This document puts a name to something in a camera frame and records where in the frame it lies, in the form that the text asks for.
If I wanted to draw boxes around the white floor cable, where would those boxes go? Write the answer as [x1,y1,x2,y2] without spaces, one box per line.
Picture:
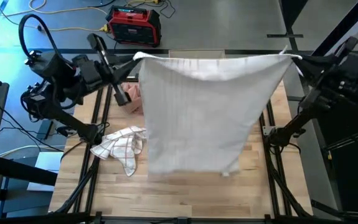
[0,144,67,158]

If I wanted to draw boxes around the left arm thick black cable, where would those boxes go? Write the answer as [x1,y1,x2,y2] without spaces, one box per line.
[18,14,63,63]

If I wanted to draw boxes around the white towel grey plaid lines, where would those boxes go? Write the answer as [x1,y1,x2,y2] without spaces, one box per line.
[133,51,304,177]

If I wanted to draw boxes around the pink towel white stripes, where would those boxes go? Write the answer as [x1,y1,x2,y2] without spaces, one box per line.
[121,82,143,114]

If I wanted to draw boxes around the red black power station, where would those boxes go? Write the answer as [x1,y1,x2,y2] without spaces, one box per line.
[105,5,163,48]

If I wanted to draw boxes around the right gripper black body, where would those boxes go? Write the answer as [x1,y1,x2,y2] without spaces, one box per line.
[299,36,358,109]

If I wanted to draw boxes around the black floor stand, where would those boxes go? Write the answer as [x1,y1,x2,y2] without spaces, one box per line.
[266,0,309,54]

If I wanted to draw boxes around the beige fabric storage box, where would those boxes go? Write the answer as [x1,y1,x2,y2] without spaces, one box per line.
[168,49,226,60]

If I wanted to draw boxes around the black power brick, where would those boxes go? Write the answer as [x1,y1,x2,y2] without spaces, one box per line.
[37,119,54,140]

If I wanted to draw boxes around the yellow floor cable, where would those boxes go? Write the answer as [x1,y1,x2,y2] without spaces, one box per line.
[0,0,111,34]

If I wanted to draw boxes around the white flat panel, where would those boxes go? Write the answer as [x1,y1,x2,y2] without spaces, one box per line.
[27,151,64,192]

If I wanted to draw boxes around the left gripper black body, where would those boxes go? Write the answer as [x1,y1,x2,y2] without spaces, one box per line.
[72,32,133,106]

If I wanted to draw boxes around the white towel red check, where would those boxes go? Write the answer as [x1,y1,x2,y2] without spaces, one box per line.
[90,126,148,177]

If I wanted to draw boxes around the black partition screen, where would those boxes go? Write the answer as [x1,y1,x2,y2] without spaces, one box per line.
[317,105,358,215]

